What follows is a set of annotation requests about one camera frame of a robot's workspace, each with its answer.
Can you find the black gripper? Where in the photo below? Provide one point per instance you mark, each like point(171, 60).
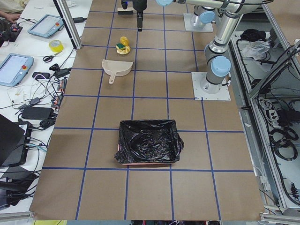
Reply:
point(139, 5)

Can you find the beige hand brush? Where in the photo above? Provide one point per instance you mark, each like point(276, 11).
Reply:
point(128, 11)

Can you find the yellow green sponge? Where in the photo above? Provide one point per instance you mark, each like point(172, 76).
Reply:
point(120, 47)

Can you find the beige plastic dustpan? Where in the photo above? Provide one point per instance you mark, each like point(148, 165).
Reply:
point(116, 68)

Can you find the person forearm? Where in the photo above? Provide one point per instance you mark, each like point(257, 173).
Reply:
point(10, 17)

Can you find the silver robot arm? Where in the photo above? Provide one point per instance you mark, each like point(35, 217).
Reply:
point(218, 65)
point(197, 10)

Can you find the bin with black bag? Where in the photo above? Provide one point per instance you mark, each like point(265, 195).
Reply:
point(148, 142)

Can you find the yellow tape roll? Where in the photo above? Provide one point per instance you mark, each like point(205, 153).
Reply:
point(56, 46)

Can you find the upper blue teach pendant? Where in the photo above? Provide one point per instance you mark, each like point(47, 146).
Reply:
point(46, 26)

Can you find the blue teach pendant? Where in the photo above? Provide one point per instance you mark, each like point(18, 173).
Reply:
point(46, 26)
point(14, 68)

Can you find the black cloth bundle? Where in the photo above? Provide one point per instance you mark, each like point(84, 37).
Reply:
point(253, 35)

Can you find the black smartphone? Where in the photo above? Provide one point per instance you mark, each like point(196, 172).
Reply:
point(40, 75)

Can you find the white crumpled cloth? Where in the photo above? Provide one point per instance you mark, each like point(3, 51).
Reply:
point(256, 50)

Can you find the lower blue teach pendant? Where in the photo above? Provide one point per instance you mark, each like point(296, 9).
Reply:
point(14, 68)

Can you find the black power adapter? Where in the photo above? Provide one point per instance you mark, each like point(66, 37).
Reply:
point(37, 113)

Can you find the black laptop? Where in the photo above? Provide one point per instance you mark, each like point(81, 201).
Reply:
point(14, 140)

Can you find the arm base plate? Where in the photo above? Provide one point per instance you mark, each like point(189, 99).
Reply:
point(203, 90)
point(201, 23)

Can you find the aluminium frame post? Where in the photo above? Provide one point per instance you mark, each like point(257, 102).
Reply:
point(63, 10)

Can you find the black handled scissors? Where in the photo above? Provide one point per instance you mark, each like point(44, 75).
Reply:
point(49, 58)

